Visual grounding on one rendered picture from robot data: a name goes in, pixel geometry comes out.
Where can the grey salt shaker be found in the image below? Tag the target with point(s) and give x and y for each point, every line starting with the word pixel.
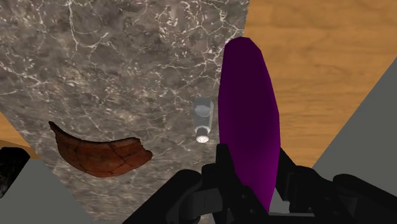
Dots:
pixel 203 119

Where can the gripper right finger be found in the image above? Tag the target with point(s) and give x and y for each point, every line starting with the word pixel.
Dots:
pixel 313 192

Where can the black object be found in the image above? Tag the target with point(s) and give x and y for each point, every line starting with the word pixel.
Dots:
pixel 11 167

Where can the brown bread piece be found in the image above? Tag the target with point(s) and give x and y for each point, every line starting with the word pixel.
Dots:
pixel 99 156

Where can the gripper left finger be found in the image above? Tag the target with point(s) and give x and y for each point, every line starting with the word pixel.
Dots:
pixel 217 192

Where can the purple oval plate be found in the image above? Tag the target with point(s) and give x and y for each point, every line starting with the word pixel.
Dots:
pixel 248 118

